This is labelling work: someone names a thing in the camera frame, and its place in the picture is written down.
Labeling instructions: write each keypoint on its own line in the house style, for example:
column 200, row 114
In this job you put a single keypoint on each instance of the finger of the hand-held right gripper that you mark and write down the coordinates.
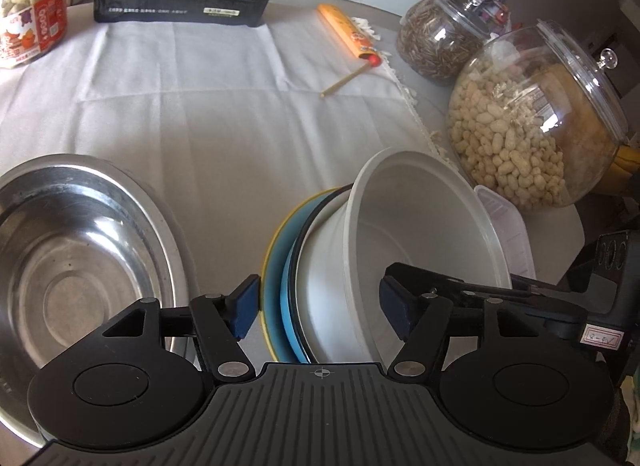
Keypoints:
column 450, row 282

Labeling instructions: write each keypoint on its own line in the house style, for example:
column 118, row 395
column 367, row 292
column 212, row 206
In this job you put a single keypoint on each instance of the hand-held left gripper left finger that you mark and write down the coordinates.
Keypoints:
column 246, row 306

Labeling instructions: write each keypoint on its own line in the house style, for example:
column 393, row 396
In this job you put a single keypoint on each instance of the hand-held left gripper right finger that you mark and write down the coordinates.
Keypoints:
column 397, row 308

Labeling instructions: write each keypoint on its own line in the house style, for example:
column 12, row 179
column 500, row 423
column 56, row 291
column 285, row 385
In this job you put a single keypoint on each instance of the white floral bowl yellow rim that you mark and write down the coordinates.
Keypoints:
column 272, row 306

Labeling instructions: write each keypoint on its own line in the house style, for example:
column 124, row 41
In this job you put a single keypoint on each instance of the blue enamel bowl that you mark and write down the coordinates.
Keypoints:
column 289, row 311

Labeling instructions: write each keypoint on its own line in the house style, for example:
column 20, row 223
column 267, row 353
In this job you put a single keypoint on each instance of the white paper bowl orange logo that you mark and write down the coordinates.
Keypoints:
column 425, row 206

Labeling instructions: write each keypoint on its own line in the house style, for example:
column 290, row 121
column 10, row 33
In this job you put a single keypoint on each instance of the stainless steel bowl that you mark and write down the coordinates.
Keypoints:
column 75, row 256

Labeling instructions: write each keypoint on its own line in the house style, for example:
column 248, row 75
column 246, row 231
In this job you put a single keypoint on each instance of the yellow cushion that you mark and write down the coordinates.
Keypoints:
column 627, row 165

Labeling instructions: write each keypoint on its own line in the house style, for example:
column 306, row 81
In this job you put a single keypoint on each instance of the large clear jar of peanuts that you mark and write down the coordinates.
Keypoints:
column 510, row 145

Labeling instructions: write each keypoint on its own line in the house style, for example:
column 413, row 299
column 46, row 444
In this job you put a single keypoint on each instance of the white tablecloth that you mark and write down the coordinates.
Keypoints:
column 200, row 110

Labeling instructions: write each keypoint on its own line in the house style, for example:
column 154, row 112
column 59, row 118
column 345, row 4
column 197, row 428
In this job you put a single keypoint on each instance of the wooden chopstick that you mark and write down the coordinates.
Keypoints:
column 342, row 81

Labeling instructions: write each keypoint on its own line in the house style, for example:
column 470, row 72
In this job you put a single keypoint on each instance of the clear jar of sunflower seeds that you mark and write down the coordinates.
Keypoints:
column 435, row 40

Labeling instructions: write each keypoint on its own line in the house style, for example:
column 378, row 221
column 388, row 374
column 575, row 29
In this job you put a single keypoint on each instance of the orange chopstick packet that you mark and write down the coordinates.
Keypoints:
column 345, row 28

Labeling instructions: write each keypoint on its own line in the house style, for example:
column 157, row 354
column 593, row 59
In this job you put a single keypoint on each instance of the small peanut jar gold lid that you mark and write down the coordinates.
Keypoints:
column 30, row 5

